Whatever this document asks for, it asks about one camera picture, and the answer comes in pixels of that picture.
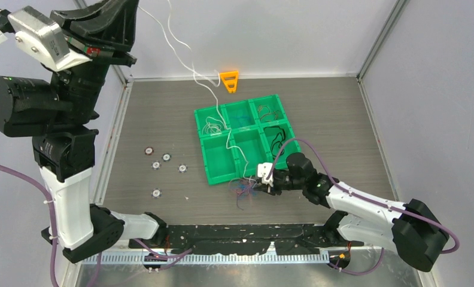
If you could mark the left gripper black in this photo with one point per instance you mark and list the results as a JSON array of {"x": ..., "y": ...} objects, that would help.
[{"x": 102, "y": 30}]

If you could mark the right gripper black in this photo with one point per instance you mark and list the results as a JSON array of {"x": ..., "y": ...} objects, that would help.
[{"x": 272, "y": 190}]

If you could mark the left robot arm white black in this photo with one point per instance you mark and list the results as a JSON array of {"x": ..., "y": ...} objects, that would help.
[{"x": 55, "y": 114}]

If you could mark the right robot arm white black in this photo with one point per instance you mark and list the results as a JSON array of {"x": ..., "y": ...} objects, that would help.
[{"x": 410, "y": 230}]

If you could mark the green plastic bin tray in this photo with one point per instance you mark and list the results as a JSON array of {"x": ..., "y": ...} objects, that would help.
[{"x": 236, "y": 137}]

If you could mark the orange triangular plastic piece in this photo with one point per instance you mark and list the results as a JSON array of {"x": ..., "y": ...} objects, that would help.
[{"x": 230, "y": 80}]

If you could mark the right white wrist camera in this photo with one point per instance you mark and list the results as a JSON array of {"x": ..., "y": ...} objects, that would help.
[{"x": 264, "y": 173}]

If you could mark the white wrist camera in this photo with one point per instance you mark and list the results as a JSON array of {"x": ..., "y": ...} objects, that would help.
[
  {"x": 264, "y": 173},
  {"x": 41, "y": 38}
]

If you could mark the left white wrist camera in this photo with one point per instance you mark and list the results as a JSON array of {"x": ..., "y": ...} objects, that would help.
[{"x": 41, "y": 38}]

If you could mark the perforated metal rail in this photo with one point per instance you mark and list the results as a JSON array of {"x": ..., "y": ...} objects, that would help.
[{"x": 270, "y": 257}]

